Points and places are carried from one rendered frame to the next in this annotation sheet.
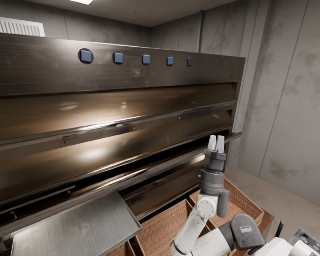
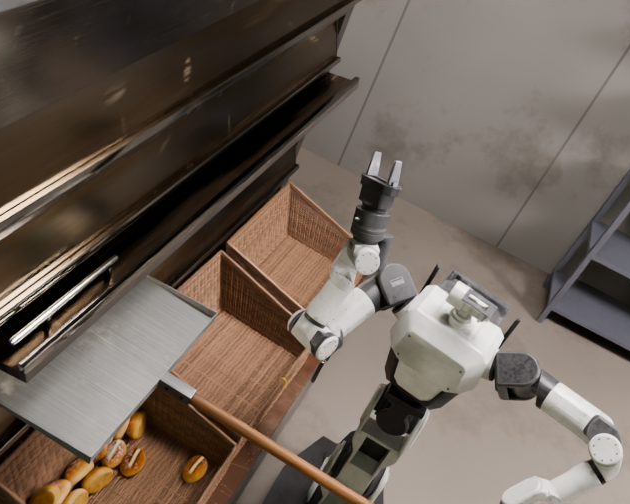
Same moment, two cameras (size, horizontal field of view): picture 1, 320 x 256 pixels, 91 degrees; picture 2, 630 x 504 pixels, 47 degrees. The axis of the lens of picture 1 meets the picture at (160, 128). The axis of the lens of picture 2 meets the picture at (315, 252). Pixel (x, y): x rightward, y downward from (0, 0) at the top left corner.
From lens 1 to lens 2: 125 cm
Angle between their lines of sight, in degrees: 42
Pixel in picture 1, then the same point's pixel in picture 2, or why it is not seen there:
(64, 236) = (74, 356)
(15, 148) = not seen: hidden behind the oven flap
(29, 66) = (96, 34)
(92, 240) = (136, 350)
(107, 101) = (166, 65)
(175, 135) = (241, 107)
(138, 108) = (208, 67)
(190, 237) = (335, 303)
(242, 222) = (392, 274)
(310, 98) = not seen: outside the picture
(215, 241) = (357, 304)
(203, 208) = (364, 262)
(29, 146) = not seen: hidden behind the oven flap
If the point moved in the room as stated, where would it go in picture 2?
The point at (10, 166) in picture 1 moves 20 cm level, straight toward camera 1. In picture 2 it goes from (12, 237) to (107, 275)
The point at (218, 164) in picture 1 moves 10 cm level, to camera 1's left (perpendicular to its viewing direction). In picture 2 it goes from (389, 202) to (356, 205)
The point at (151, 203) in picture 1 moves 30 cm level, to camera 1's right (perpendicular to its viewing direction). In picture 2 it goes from (167, 272) to (249, 261)
